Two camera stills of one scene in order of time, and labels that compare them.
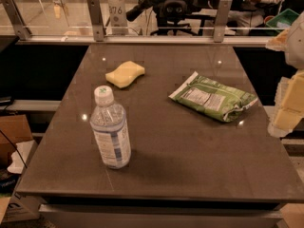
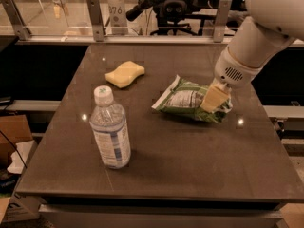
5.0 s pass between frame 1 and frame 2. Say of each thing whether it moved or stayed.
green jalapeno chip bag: moved
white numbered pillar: stayed
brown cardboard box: stayed
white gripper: moved
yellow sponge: stayed
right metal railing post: stayed
